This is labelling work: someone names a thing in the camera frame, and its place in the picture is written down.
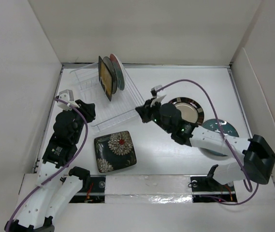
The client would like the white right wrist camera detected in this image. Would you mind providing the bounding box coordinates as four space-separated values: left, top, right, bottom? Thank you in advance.
150 85 166 107

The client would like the brown striped rim round plate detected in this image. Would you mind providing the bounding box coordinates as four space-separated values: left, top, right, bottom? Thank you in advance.
169 97 204 126

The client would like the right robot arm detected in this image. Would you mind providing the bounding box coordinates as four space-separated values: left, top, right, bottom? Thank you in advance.
135 98 275 190

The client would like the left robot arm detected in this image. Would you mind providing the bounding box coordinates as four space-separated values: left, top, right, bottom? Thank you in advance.
4 96 96 232

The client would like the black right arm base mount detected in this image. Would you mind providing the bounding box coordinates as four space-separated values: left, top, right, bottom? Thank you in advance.
188 176 238 203

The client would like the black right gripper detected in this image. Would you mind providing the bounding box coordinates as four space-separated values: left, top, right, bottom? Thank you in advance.
134 97 172 133

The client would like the teal glazed round plate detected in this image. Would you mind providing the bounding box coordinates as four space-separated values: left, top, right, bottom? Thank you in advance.
199 118 239 160

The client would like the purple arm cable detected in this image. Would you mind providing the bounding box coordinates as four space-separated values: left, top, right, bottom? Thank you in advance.
4 97 89 230
155 79 260 205

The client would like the amber square plate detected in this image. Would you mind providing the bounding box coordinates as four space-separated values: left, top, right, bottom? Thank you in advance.
98 56 112 101

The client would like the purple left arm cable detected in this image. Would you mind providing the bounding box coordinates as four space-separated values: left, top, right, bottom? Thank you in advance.
4 97 89 230

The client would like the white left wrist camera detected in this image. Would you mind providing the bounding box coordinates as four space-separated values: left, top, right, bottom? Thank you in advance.
56 89 79 111

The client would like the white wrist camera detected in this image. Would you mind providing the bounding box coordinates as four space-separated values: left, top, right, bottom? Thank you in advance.
150 85 166 107
56 89 79 111

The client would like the red and teal floral plate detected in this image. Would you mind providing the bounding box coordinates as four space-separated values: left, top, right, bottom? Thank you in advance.
109 54 125 91

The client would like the cream plate with tree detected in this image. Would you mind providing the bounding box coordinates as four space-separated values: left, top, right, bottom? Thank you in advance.
103 56 117 94

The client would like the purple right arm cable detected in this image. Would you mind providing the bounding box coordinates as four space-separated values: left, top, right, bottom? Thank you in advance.
155 79 260 205

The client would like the clear wire dish rack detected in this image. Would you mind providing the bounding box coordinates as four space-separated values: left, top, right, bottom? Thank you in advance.
70 63 144 133

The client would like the black square floral plate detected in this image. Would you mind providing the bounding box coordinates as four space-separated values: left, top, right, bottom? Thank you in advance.
94 130 137 173

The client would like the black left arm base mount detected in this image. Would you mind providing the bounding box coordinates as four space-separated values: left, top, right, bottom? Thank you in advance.
70 175 106 203

